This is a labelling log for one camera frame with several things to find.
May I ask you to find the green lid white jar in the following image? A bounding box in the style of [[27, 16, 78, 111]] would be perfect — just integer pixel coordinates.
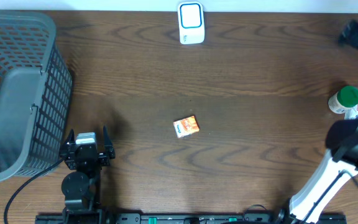
[[328, 85, 358, 114]]

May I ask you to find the orange Kleenex tissue pack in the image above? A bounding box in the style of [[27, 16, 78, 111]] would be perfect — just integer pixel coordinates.
[[173, 115, 200, 139]]

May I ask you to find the white Panadol medicine box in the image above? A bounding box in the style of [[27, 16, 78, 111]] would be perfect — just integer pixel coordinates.
[[344, 104, 358, 119]]

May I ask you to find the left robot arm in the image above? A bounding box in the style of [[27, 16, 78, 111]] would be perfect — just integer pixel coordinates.
[[59, 127, 116, 224]]

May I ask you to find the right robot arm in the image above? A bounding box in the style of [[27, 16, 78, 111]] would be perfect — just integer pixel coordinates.
[[267, 20, 358, 223]]

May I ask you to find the white barcode scanner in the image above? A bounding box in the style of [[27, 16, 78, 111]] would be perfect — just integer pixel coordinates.
[[177, 1, 205, 45]]

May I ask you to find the grey plastic mesh basket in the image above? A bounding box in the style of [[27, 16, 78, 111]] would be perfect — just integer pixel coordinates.
[[0, 11, 73, 182]]

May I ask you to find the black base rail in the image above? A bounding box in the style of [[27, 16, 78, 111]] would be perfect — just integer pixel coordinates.
[[35, 212, 348, 224]]

